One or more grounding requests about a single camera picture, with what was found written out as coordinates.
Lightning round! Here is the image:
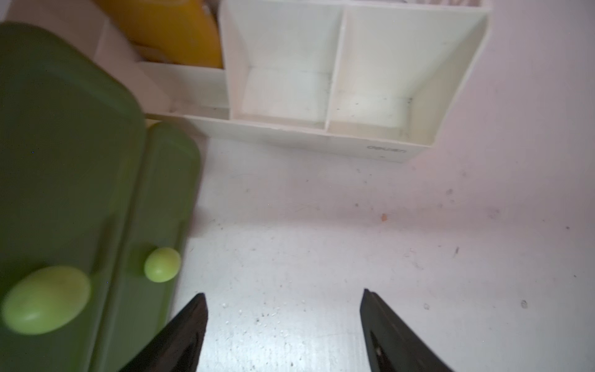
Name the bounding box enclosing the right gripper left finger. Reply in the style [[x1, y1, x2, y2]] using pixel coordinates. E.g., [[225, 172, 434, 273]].
[[122, 293, 209, 372]]

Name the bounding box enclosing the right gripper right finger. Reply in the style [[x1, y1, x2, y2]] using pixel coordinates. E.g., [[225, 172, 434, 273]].
[[359, 289, 452, 372]]

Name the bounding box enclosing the green drawer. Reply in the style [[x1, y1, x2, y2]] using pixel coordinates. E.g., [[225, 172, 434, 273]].
[[1, 22, 147, 371], [89, 122, 201, 371]]

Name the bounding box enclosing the white file organizer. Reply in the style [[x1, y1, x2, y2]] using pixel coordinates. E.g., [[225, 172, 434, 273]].
[[94, 1, 492, 162]]

